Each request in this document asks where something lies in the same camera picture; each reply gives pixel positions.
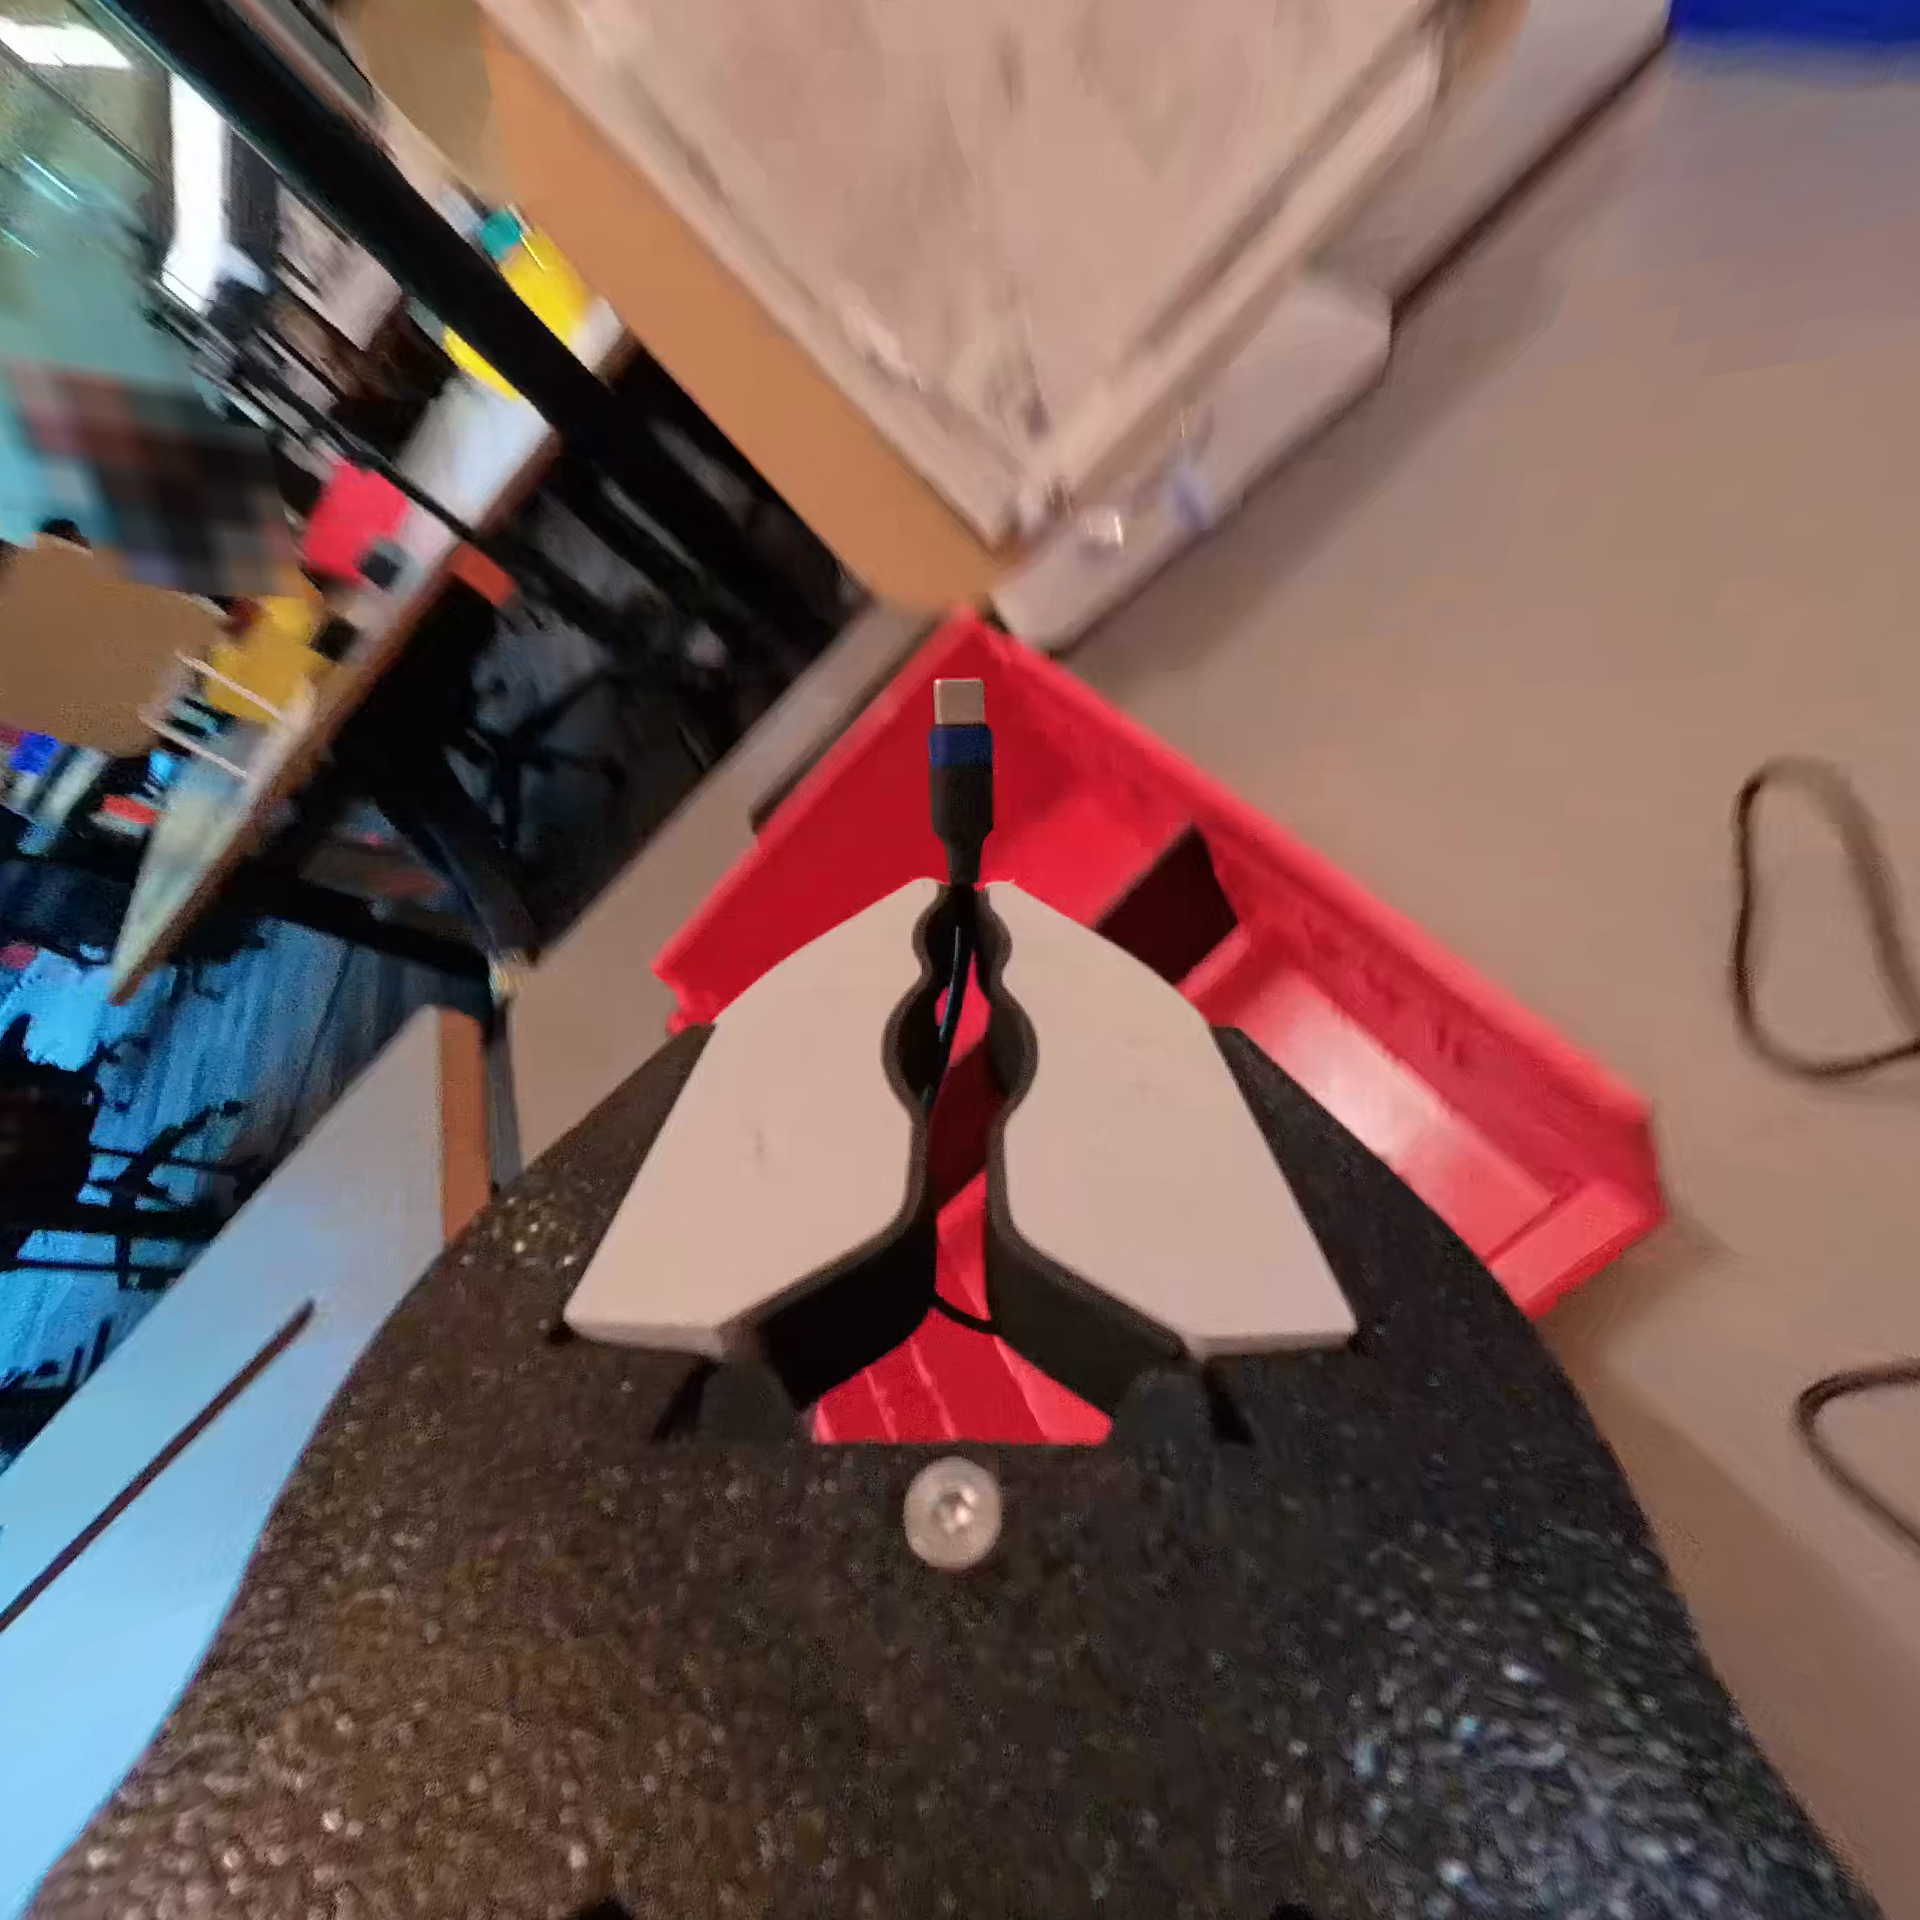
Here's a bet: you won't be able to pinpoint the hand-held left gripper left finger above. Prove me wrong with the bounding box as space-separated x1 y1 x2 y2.
562 879 947 1414

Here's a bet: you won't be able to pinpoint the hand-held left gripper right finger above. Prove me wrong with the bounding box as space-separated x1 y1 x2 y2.
979 883 1363 1420

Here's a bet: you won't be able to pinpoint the red plastic bin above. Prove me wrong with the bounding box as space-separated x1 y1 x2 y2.
651 608 1667 1450

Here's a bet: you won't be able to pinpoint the black cable with blue plug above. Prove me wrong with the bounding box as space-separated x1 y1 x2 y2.
914 675 1004 1338

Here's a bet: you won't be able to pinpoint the adjacent grey desk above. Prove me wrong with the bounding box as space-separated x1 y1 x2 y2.
0 1002 502 1667

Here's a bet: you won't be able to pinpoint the wooden table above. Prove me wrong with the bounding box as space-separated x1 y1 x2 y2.
107 337 640 1010

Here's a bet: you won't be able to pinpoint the red storage box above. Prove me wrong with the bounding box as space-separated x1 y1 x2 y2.
297 458 416 591

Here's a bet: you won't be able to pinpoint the white stand base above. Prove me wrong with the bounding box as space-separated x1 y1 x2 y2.
990 276 1401 656

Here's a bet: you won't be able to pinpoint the yellow plastic basket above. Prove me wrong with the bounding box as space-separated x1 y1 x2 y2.
444 222 608 395

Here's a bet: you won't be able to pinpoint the white paper sheets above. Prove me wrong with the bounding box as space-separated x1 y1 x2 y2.
496 0 1508 548

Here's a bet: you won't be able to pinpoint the black metal post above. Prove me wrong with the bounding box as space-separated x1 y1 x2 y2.
113 0 849 634

